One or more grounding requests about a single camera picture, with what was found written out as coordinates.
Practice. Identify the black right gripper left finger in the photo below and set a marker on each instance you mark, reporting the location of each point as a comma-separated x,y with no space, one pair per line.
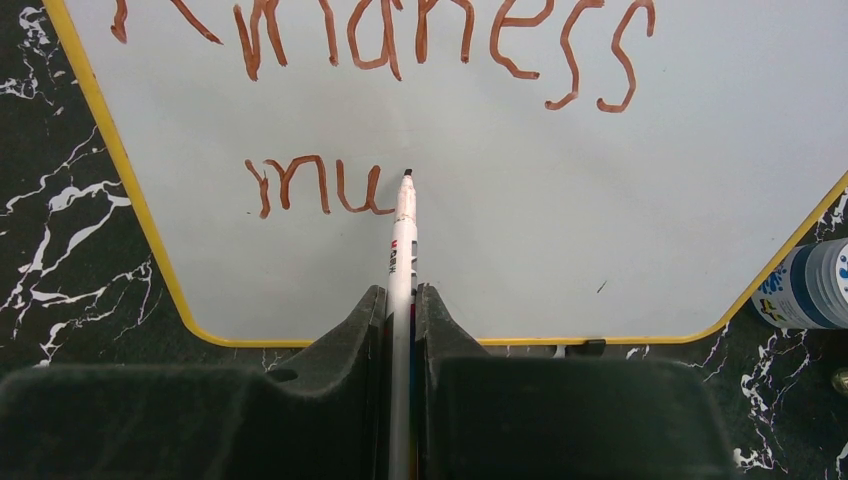
313,417

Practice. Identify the yellow framed whiteboard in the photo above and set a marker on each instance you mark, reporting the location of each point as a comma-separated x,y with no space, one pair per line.
625,170

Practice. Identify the white red marker pen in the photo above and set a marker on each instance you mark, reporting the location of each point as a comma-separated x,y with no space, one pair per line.
401,293

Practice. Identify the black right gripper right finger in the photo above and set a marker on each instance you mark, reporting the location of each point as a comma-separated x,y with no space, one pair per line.
578,417

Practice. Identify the blue white patterned jar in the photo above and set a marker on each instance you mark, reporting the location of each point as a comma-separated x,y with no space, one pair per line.
807,290

